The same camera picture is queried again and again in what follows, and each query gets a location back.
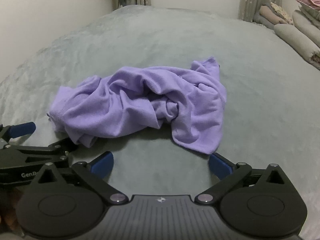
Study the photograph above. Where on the person's left hand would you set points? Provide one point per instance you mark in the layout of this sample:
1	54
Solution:
10	202

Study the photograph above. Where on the grey-green folded quilt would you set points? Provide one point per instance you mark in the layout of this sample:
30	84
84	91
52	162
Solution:
307	22

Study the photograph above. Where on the bed with grey blanket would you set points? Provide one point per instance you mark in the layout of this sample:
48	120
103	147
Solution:
160	42

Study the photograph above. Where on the purple shirt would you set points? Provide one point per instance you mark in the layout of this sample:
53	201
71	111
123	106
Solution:
125	100

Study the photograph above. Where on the large grey folded quilt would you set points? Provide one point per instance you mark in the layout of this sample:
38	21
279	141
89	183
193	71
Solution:
292	37

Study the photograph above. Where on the beige folded blanket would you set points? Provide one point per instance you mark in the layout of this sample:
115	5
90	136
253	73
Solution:
268	12

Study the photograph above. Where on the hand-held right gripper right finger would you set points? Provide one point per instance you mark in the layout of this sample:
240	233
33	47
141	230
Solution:
220	166

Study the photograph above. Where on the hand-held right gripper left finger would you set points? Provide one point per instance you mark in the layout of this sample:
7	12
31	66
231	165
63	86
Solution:
102	163

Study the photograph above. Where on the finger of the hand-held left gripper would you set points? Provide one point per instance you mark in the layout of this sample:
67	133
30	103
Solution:
37	152
22	128

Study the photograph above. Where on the lavender grey folded cloth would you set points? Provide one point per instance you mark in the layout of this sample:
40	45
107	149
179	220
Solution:
262	21

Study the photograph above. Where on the pink velvet pillow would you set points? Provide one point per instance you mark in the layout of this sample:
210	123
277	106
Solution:
310	2

